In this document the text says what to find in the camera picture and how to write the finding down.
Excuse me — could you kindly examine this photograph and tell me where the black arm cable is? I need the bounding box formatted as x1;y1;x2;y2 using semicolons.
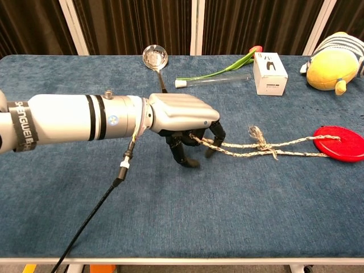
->
49;129;144;273

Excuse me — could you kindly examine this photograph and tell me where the blue table cloth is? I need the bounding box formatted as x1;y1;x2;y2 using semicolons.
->
0;54;364;259

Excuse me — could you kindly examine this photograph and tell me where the yellow striped plush toy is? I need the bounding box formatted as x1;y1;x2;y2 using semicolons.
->
300;31;364;96

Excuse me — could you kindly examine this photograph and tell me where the orange object under table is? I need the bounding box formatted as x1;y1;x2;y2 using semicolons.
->
90;264;117;273

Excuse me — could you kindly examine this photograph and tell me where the dark brown curtain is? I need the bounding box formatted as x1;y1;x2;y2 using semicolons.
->
0;0;364;59

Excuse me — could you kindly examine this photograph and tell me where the white braided rope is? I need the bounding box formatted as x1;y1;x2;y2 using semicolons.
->
189;125;341;161

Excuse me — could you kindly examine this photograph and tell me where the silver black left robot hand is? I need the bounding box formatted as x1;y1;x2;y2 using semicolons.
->
144;93;227;168

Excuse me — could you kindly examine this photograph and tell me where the white frame post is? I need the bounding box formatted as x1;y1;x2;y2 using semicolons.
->
189;0;206;56
59;0;90;56
302;0;338;56

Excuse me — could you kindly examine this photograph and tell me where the small white cardboard box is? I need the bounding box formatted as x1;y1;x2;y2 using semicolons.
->
253;52;289;97

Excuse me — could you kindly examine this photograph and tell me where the artificial red tulip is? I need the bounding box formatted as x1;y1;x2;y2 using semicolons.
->
176;45;262;81

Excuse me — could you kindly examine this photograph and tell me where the red disc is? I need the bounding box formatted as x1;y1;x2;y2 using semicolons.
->
313;127;364;163

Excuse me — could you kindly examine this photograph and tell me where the steel ladle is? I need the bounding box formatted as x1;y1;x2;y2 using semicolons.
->
142;44;169;94

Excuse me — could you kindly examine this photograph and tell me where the clear test tube white cap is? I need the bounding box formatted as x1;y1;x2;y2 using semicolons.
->
174;72;252;89

